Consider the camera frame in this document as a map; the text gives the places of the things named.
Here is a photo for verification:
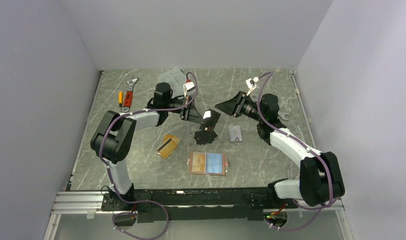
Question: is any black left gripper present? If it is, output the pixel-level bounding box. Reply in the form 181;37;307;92
165;95;206;125

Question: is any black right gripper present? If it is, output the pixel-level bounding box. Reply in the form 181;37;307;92
215;91;265;123

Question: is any black VIP card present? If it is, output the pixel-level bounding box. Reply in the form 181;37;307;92
200;108;221;132

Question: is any silver VIP card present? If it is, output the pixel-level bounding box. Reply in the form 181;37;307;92
228;125;243;142

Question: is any gold VIP card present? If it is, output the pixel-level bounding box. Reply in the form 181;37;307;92
190;152;206;174

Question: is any tan leather card holder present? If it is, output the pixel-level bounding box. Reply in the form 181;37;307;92
188;151;226;176

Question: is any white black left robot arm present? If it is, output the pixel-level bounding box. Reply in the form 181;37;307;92
90;82;198;210

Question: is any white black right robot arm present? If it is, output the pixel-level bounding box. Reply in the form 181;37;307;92
215;91;345;208

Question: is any black card stack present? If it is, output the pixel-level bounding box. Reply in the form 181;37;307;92
194;130;218;145

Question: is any silver open end wrench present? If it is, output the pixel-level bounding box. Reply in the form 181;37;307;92
250;95;290;121

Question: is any clear plastic screw box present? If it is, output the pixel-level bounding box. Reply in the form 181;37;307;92
157;68;187;98

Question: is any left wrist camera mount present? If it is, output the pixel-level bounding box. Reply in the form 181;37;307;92
183;79;196;97

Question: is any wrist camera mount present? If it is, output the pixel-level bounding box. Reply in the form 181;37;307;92
245;77;259;97
183;79;196;97

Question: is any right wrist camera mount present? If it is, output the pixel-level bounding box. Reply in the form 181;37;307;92
245;77;259;97

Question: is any red handled adjustable wrench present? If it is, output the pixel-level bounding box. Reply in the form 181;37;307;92
122;77;139;113

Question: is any small yellow handled screwdriver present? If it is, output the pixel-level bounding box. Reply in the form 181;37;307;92
118;91;123;108

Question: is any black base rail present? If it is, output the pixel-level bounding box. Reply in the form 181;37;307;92
101;187;297;223

